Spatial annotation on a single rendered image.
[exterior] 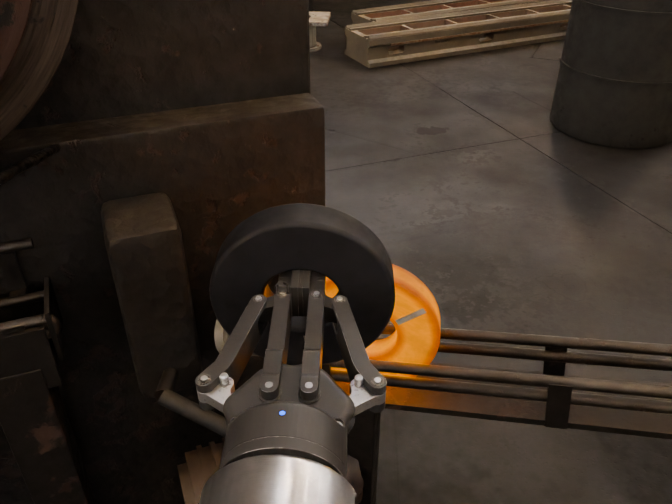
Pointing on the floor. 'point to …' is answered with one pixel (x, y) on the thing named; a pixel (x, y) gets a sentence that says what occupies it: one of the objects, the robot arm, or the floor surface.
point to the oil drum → (616, 74)
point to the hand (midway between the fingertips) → (303, 275)
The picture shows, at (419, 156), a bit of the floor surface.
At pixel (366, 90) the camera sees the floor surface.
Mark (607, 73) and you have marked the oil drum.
